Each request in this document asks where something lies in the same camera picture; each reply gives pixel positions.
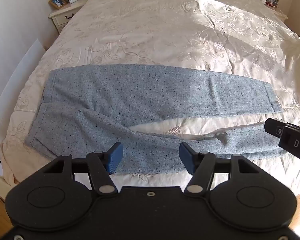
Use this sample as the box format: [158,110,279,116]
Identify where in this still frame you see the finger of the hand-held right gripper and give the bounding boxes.
[264,119,288,138]

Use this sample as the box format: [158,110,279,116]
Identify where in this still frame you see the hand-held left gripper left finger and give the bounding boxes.
[42,142,124,196]

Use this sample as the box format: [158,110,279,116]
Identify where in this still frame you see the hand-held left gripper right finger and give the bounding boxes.
[179,142,260,197]

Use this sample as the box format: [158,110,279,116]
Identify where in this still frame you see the grey-blue speckled pants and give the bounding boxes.
[24,64,288,176]

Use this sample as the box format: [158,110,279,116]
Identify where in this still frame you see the cream bedside table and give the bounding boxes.
[48,0,92,33]
[270,3,289,22]

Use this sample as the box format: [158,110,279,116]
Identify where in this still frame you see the cream embroidered bedspread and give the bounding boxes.
[0,0,300,198]

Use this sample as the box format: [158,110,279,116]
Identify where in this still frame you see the wooden photo frame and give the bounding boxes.
[48,0,68,11]

